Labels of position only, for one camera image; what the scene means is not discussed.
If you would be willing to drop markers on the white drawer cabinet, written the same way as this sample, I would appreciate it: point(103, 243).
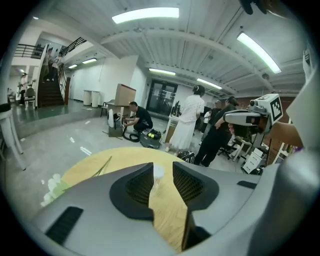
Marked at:
point(253, 161)

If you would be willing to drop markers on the grey vacuum cleaner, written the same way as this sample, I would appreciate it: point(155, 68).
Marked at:
point(151, 138)

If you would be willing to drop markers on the person's white shirt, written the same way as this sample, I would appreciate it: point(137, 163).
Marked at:
point(300, 187)

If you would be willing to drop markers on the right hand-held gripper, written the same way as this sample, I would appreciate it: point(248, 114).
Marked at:
point(271, 110)

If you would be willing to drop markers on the person's right forearm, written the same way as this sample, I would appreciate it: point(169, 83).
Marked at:
point(287, 135)

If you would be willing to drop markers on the dark wooden staircase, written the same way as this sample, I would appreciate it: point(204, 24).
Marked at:
point(51, 92)

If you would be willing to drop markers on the clear cotton swab container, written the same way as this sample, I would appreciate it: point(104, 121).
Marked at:
point(157, 175)

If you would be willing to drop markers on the long ceiling light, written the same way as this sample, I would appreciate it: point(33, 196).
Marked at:
point(258, 52)
point(162, 71)
point(72, 66)
point(89, 60)
point(209, 83)
point(146, 15)

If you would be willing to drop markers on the black office chair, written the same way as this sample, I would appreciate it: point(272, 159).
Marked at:
point(228, 150)

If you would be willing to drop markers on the green flower stem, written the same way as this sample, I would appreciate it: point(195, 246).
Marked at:
point(103, 166)

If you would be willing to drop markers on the wooden cabinet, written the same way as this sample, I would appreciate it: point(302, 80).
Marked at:
point(125, 95)

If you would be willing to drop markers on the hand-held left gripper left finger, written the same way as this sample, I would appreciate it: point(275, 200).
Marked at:
point(95, 200)

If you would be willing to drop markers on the white chair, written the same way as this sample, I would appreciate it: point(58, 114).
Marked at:
point(10, 135)

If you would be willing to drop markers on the white flower bunch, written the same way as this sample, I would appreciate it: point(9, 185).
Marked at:
point(53, 186)

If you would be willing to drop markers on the white cylindrical bin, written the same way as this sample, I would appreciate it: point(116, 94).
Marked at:
point(96, 98)
point(87, 98)

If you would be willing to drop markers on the black glass double door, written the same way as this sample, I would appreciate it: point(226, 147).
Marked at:
point(162, 97)

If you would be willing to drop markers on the grey tool box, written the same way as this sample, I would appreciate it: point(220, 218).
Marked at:
point(115, 131)

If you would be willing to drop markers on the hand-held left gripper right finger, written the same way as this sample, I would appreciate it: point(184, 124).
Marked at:
point(220, 200)

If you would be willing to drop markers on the black bag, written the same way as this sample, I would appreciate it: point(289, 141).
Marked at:
point(187, 157)

